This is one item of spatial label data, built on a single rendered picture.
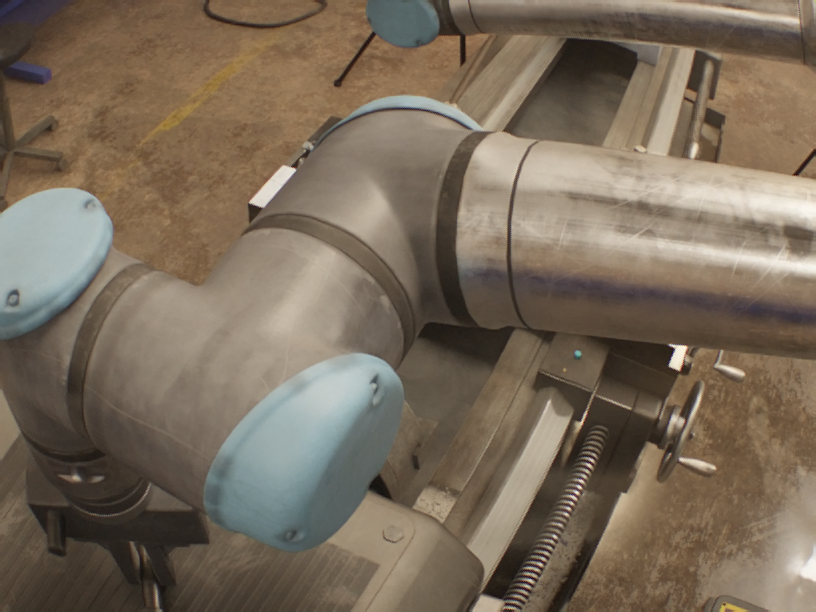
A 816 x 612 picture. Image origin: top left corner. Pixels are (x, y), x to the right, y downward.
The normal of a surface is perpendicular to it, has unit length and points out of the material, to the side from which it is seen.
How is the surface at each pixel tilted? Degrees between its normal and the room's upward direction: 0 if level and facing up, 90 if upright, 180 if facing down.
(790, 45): 97
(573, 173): 26
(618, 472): 90
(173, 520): 90
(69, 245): 5
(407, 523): 0
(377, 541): 0
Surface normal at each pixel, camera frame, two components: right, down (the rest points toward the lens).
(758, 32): -0.42, 0.56
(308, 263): 0.23, -0.61
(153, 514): 0.16, 0.73
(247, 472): -0.25, 0.13
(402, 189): -0.43, -0.26
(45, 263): -0.01, -0.71
